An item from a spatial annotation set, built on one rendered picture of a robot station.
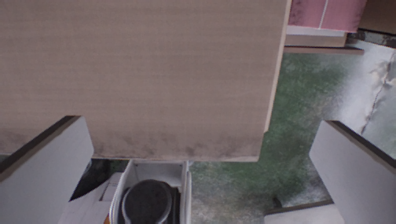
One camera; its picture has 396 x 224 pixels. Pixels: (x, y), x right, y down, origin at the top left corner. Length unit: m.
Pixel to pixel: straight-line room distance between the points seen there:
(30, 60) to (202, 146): 0.18
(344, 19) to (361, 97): 0.91
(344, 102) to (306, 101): 0.28
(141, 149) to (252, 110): 0.12
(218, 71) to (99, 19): 0.11
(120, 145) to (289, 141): 1.56
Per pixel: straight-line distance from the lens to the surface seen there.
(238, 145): 0.23
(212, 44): 0.18
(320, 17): 0.92
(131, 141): 0.23
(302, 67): 1.48
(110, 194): 1.34
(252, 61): 0.19
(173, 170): 0.58
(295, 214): 2.03
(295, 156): 1.83
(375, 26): 1.23
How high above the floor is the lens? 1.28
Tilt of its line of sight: 62 degrees down
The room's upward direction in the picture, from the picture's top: 179 degrees counter-clockwise
